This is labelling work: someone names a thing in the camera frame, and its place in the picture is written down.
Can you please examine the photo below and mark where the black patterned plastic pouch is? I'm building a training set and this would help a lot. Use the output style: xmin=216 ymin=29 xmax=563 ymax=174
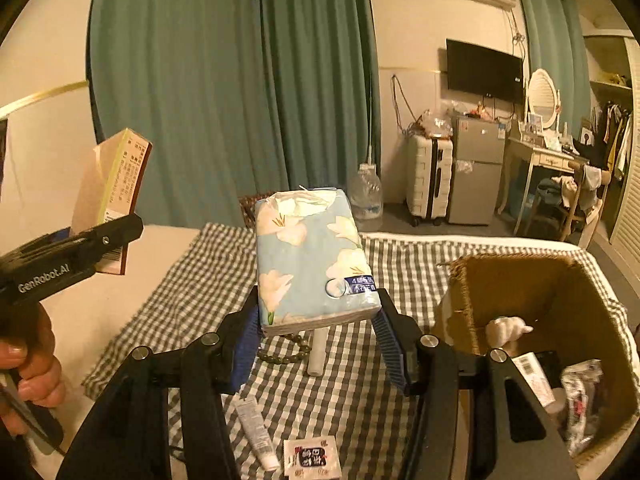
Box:
xmin=561 ymin=359 xmax=603 ymax=457

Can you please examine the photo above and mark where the white bear star toy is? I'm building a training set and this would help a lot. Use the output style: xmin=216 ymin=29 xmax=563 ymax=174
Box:
xmin=485 ymin=316 xmax=534 ymax=348

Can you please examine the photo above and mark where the dark bead bracelet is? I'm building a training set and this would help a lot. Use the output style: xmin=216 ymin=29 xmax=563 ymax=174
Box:
xmin=257 ymin=332 xmax=313 ymax=365

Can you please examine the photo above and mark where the white cylindrical tube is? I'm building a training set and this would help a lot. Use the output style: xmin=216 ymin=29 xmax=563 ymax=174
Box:
xmin=307 ymin=327 xmax=329 ymax=377

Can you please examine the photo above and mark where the floral tissue pack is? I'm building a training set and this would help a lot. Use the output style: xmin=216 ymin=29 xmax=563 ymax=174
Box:
xmin=255 ymin=188 xmax=382 ymax=337

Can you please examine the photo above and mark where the person left hand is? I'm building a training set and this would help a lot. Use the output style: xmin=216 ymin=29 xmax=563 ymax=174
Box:
xmin=1 ymin=304 xmax=66 ymax=408

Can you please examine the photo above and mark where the small white cream tube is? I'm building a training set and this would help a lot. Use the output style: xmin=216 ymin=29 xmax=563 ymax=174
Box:
xmin=234 ymin=396 xmax=280 ymax=471

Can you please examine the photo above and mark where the white red sachet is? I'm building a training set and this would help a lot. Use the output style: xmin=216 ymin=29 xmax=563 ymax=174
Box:
xmin=283 ymin=436 xmax=342 ymax=480

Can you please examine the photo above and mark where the white louvered wardrobe door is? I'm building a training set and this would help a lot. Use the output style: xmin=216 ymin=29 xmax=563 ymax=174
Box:
xmin=610 ymin=38 xmax=640 ymax=276

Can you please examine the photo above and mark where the brown patterned bag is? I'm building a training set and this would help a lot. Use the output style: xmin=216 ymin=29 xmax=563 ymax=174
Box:
xmin=239 ymin=192 xmax=272 ymax=230

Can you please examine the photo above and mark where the wooden chair with clothes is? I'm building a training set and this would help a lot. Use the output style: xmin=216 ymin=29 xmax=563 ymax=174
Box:
xmin=541 ymin=162 xmax=613 ymax=249

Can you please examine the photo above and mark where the white dressing table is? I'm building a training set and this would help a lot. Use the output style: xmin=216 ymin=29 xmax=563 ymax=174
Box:
xmin=497 ymin=138 xmax=587 ymax=235

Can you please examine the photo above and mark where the large clear water jug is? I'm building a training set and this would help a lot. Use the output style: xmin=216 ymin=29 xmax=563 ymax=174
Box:
xmin=347 ymin=145 xmax=384 ymax=232

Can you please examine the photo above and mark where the large green curtain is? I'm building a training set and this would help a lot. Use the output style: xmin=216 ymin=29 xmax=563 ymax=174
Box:
xmin=87 ymin=0 xmax=381 ymax=228

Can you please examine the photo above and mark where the silver mini fridge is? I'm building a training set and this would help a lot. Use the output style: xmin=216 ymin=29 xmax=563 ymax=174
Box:
xmin=447 ymin=116 xmax=506 ymax=226

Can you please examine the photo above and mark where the white suitcase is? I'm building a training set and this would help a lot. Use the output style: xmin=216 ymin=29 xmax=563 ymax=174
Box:
xmin=406 ymin=136 xmax=454 ymax=226

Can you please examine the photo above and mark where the white oval vanity mirror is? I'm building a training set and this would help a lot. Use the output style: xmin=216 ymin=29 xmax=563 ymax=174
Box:
xmin=526 ymin=68 xmax=561 ymax=130

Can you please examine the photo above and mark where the narrow green curtain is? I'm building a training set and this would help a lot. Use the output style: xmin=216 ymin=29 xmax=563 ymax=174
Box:
xmin=520 ymin=0 xmax=591 ymax=138

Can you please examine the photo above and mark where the black wall television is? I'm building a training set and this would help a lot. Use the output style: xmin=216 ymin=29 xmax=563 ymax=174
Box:
xmin=446 ymin=39 xmax=524 ymax=104

